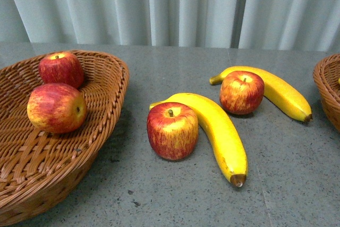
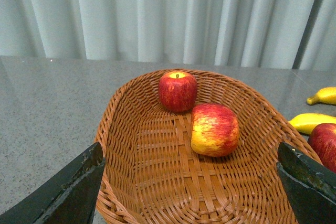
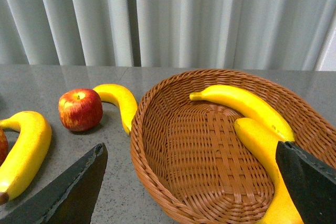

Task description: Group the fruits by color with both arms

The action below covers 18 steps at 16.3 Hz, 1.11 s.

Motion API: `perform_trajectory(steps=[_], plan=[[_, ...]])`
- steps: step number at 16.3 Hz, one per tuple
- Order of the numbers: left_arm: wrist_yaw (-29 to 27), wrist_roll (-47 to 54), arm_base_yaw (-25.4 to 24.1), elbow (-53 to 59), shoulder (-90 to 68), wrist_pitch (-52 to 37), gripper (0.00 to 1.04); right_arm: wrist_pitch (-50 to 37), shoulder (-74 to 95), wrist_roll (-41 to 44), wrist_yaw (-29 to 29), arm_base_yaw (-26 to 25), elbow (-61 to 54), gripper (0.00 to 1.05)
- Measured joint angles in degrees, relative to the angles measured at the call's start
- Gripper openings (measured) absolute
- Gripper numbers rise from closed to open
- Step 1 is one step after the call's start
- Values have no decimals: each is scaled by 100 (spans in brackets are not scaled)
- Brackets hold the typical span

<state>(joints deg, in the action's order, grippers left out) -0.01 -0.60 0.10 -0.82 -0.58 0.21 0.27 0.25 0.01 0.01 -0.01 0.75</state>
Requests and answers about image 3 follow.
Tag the red yellow apple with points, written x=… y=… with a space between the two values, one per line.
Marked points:
x=3 y=146

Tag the yellow banana behind apple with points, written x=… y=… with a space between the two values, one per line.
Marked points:
x=122 y=98

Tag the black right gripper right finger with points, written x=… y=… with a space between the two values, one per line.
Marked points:
x=310 y=183

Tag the pale pleated curtain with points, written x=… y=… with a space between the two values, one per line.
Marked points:
x=240 y=34

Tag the yellow banana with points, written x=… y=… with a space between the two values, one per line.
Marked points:
x=247 y=104
x=27 y=154
x=122 y=98
x=262 y=143

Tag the red apple on table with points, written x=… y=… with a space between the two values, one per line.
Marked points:
x=80 y=109

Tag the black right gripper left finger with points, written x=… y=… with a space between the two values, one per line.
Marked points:
x=69 y=198

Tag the brown wicker basket right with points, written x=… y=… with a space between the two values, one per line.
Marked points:
x=189 y=158

